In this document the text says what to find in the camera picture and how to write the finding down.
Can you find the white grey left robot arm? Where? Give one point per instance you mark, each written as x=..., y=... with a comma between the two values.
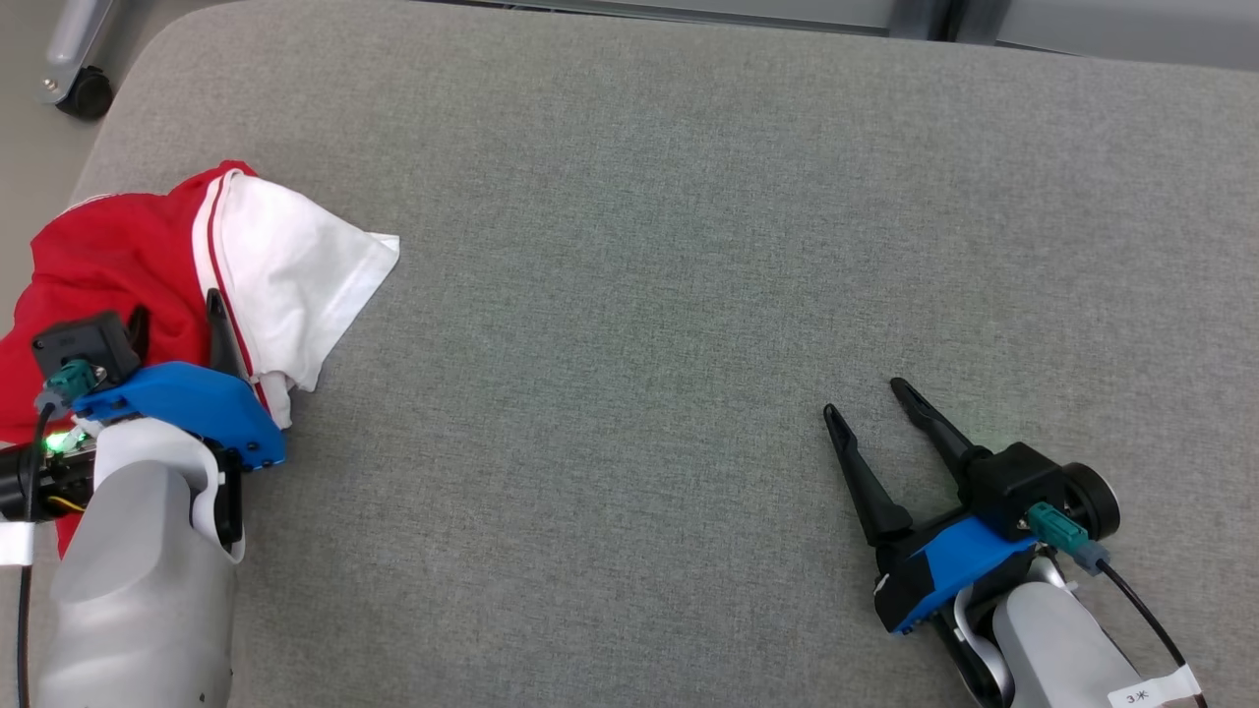
x=138, y=590

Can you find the grey metal stand leg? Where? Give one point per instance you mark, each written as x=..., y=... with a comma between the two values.
x=74, y=34

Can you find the grey fabric sofa cushion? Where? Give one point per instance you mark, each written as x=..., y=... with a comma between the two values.
x=629, y=295

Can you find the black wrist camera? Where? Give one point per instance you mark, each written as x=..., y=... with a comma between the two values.
x=84, y=344
x=1013, y=487

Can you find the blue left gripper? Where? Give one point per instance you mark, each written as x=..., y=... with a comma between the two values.
x=197, y=403

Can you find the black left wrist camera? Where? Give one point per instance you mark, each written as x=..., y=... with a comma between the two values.
x=84, y=344

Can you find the teal left camera connector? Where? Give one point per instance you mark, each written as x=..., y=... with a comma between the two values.
x=71, y=379

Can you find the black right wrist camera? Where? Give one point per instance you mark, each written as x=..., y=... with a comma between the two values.
x=1013, y=487

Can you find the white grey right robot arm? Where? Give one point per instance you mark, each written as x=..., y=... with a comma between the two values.
x=1052, y=649

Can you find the black caster wheel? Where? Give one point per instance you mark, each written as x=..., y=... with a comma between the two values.
x=87, y=95

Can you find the red and white Bulls jersey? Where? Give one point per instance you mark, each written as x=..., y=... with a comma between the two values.
x=118, y=256

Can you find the teal right camera connector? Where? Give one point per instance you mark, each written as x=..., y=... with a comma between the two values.
x=1057, y=529

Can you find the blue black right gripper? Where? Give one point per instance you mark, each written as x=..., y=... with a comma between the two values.
x=954, y=560

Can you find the teal camera connector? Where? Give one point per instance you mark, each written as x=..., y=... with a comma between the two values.
x=1057, y=529
x=71, y=379

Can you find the grey partition post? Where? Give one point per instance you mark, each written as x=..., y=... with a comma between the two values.
x=934, y=18

